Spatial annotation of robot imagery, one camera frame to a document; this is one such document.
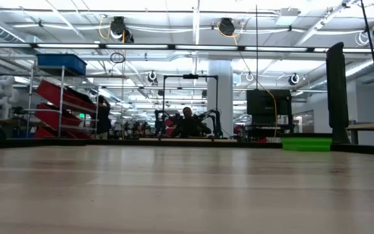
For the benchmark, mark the black background robot arm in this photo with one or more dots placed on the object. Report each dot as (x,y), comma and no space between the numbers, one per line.
(158,120)
(216,120)

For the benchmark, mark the person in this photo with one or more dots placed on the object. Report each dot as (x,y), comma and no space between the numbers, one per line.
(188,126)
(102,120)

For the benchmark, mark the white building column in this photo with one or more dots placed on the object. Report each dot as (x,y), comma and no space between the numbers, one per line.
(220,91)

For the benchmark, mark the black cabinet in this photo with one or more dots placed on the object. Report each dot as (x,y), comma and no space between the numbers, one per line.
(268,104)

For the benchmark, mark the green plastic tray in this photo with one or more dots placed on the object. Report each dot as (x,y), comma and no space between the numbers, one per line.
(305,144)

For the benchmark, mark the metal shelf rack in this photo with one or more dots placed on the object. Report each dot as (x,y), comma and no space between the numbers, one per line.
(62,97)

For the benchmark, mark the red shelf bin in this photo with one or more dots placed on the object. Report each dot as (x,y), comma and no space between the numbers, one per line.
(50,117)
(50,92)
(44,132)

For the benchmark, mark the blue storage bin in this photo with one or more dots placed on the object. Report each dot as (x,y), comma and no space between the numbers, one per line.
(60,63)

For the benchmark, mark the wooden top workbench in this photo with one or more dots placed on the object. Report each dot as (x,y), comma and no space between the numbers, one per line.
(369,125)

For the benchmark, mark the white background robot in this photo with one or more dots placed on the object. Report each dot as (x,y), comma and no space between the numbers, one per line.
(3,94)

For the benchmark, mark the black background rig frame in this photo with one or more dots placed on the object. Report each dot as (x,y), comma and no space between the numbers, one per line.
(190,76)

